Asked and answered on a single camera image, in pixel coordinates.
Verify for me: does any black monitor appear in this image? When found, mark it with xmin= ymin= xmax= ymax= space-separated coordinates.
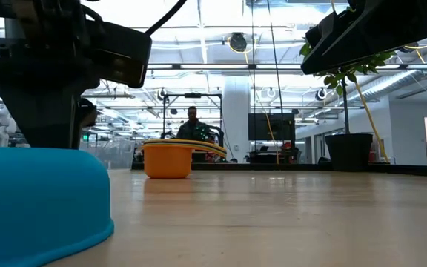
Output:
xmin=248 ymin=113 xmax=296 ymax=142

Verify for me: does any green plant in black pot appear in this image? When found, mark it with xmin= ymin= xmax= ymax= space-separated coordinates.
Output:
xmin=298 ymin=36 xmax=396 ymax=172

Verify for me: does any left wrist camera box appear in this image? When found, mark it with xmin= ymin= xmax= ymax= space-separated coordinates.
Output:
xmin=86 ymin=20 xmax=153 ymax=89

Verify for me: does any white robot figure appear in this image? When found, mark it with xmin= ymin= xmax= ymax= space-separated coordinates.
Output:
xmin=0 ymin=103 xmax=17 ymax=148

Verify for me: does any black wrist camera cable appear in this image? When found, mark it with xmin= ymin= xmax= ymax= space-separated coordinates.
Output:
xmin=145 ymin=0 xmax=188 ymax=37

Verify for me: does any black ceiling cable reel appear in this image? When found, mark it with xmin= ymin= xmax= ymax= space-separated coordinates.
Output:
xmin=229 ymin=32 xmax=248 ymax=53

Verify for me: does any person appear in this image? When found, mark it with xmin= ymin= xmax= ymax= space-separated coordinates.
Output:
xmin=176 ymin=106 xmax=214 ymax=142

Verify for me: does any clear plastic basket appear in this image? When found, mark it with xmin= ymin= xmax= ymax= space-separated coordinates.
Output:
xmin=79 ymin=139 xmax=136 ymax=171

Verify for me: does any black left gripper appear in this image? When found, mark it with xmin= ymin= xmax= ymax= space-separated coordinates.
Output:
xmin=0 ymin=0 xmax=101 ymax=151

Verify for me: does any black hanging cable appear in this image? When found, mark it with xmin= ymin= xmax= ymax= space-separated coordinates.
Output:
xmin=266 ymin=0 xmax=285 ymax=114

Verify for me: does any orange measuring cup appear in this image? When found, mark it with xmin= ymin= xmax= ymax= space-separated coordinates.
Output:
xmin=142 ymin=143 xmax=194 ymax=179

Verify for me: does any teal measuring cup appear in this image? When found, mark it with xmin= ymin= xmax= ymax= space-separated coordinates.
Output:
xmin=0 ymin=147 xmax=115 ymax=267

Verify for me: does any black aluminium table frame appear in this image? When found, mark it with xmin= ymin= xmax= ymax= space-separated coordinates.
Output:
xmin=131 ymin=162 xmax=427 ymax=178

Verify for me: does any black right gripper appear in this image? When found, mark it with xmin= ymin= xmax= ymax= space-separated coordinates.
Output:
xmin=300 ymin=0 xmax=427 ymax=75

